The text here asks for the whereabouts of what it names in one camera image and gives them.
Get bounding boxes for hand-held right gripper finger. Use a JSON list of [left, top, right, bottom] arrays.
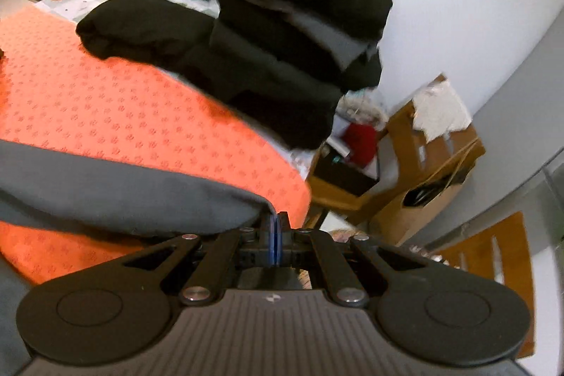
[[124, 214, 276, 305], [276, 212, 426, 307]]

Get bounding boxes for grey pants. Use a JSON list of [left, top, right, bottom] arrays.
[[0, 138, 278, 376]]

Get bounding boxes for red cloth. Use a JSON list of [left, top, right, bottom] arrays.
[[341, 122, 380, 168]]

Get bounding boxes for cardboard box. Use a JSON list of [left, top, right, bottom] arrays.
[[369, 138, 486, 247]]

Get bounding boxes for wooden chair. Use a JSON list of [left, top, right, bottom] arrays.
[[433, 211, 537, 359], [305, 74, 486, 228]]

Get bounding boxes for white cloth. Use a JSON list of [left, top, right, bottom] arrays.
[[411, 79, 473, 143]]

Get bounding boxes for folded grey garment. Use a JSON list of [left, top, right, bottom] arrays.
[[282, 12, 382, 70]]

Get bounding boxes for orange patterned mat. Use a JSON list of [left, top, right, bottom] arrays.
[[0, 4, 313, 286]]

